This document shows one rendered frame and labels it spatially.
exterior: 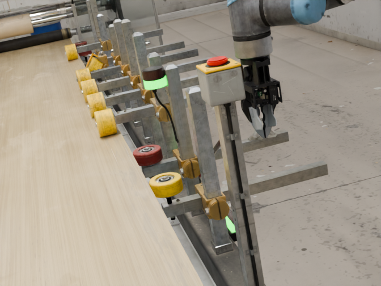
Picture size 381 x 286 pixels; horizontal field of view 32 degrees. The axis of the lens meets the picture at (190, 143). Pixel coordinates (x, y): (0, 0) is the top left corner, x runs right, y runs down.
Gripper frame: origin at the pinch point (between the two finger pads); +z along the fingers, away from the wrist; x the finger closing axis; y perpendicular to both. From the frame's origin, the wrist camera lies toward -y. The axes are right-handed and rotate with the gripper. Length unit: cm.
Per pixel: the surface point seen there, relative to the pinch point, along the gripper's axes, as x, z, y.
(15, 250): -64, 5, 18
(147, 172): -28.0, 10.6, -21.4
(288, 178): 3.5, 12.3, 4.2
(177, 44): 14, 0, -146
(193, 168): -16.5, 10.2, -14.3
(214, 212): -18.5, 12.7, 10.7
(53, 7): -30, -16, -282
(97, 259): -48, 5, 33
